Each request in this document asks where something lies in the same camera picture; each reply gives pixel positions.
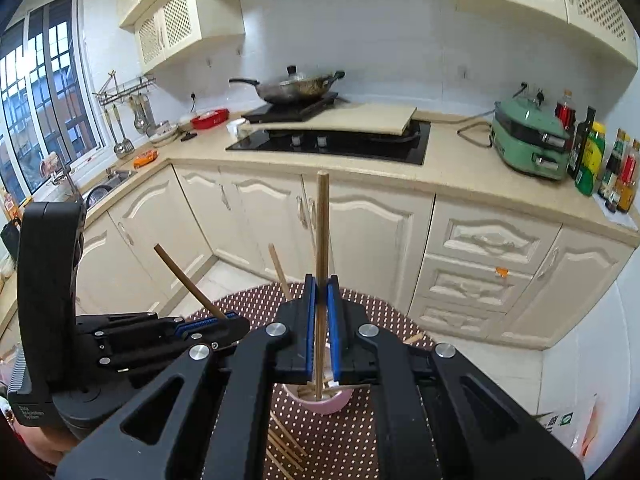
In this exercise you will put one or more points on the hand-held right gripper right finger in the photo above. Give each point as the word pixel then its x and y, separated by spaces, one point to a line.
pixel 334 340

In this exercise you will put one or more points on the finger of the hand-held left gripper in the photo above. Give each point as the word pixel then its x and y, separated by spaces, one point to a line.
pixel 205 324
pixel 230 332

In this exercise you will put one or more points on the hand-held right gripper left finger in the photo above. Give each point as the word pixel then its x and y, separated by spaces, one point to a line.
pixel 310 330

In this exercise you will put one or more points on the single wooden chopstick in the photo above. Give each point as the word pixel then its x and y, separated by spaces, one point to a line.
pixel 322 235
pixel 185 280

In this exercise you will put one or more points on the pink cup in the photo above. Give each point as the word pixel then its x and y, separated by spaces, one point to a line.
pixel 325 405

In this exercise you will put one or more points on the bunch of wooden chopsticks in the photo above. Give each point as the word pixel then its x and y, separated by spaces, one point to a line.
pixel 279 270

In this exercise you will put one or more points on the black kettle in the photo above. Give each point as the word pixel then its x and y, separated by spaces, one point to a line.
pixel 9 240

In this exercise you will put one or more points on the cream base cabinets with counter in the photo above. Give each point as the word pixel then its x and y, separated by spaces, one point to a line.
pixel 375 240

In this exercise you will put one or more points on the round table with dotted tablecloth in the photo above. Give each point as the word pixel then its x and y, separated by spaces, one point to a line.
pixel 360 445

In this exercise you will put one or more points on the steel sink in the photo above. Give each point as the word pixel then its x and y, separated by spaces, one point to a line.
pixel 110 185

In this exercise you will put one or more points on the metal spatula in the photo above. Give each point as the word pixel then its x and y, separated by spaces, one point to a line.
pixel 122 147

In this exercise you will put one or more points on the orange object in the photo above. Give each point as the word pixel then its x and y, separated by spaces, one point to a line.
pixel 146 160

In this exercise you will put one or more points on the black glass gas hob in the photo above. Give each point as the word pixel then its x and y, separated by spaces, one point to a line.
pixel 350 150

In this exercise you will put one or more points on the barred window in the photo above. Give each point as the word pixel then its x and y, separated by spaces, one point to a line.
pixel 45 100

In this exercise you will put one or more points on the metal ladle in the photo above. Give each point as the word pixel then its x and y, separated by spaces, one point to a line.
pixel 140 122

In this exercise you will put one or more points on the small black object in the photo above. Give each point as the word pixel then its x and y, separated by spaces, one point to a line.
pixel 189 136

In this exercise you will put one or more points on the stack of bowls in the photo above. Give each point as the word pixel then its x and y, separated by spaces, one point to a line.
pixel 164 135

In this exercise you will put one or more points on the small white cup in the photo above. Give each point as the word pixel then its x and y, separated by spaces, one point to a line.
pixel 235 127

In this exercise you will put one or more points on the red tray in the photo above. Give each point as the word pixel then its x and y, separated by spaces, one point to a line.
pixel 210 120

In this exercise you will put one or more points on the metal utensil rack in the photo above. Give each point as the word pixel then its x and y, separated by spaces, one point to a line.
pixel 125 91

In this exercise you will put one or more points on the beige board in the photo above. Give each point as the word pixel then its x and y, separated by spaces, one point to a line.
pixel 360 117

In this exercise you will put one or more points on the black induction cooker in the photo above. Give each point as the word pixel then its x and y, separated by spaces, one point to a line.
pixel 295 110

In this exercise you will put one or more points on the steel wok with lid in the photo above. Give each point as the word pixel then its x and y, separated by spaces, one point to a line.
pixel 295 91

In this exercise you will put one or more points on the white printed bag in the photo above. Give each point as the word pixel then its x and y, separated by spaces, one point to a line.
pixel 575 425

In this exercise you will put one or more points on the green electric cooker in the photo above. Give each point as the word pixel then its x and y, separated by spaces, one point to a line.
pixel 520 135

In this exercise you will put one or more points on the green bottle with yellow cap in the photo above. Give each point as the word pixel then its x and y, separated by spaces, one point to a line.
pixel 590 165

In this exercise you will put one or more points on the dark glass bottle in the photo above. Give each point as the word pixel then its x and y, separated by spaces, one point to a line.
pixel 582 145

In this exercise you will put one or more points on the red soda bottle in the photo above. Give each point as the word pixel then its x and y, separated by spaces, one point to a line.
pixel 565 112

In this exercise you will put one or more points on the dark soy sauce bottle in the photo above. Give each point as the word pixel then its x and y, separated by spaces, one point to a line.
pixel 612 170

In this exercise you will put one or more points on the amber sauce bottle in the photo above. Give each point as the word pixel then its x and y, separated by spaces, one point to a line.
pixel 629 185

